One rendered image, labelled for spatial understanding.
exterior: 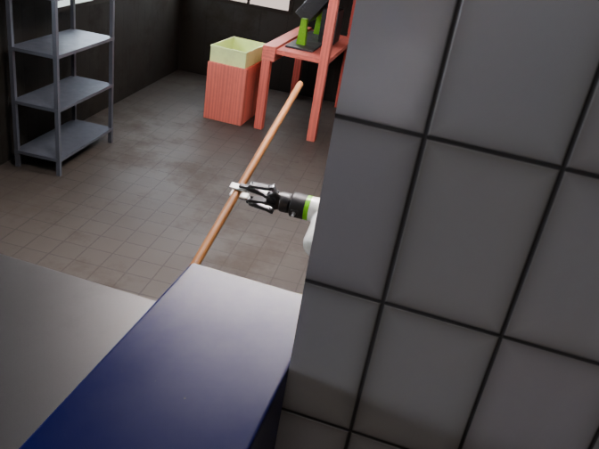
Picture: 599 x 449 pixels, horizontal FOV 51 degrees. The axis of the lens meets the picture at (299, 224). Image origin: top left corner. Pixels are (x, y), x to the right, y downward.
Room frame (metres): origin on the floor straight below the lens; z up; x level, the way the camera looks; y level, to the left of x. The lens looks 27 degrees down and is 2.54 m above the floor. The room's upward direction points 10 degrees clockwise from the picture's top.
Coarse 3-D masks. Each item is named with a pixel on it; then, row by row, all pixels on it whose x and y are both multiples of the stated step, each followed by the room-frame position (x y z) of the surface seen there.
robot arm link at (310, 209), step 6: (312, 198) 2.07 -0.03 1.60; (318, 198) 2.07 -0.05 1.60; (306, 204) 2.04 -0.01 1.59; (312, 204) 2.04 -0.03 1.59; (318, 204) 2.04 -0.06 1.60; (306, 210) 2.03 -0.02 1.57; (312, 210) 2.03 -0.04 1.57; (306, 216) 2.03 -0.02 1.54; (312, 216) 2.02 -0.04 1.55; (312, 222) 1.99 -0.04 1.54
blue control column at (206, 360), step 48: (192, 288) 0.57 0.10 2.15; (240, 288) 0.59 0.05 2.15; (144, 336) 0.48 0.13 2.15; (192, 336) 0.49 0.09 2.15; (240, 336) 0.50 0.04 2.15; (288, 336) 0.52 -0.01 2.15; (96, 384) 0.40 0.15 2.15; (144, 384) 0.41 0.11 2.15; (192, 384) 0.42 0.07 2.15; (240, 384) 0.43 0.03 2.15; (48, 432) 0.35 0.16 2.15; (96, 432) 0.35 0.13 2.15; (144, 432) 0.36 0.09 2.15; (192, 432) 0.37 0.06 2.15; (240, 432) 0.38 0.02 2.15
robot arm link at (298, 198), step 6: (294, 192) 2.09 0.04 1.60; (294, 198) 2.06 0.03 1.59; (300, 198) 2.06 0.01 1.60; (306, 198) 2.06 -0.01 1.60; (294, 204) 2.04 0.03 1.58; (300, 204) 2.04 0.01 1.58; (288, 210) 2.06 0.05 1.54; (294, 210) 2.03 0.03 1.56; (300, 210) 2.03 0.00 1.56; (294, 216) 2.05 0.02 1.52; (300, 216) 2.04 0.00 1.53
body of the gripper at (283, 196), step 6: (270, 192) 2.09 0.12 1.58; (276, 192) 2.08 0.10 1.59; (282, 192) 2.09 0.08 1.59; (288, 192) 2.10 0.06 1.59; (276, 198) 2.08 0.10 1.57; (282, 198) 2.07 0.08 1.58; (288, 198) 2.07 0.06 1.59; (276, 204) 2.09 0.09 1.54; (282, 204) 2.06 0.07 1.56; (288, 204) 2.06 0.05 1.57; (282, 210) 2.06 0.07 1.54
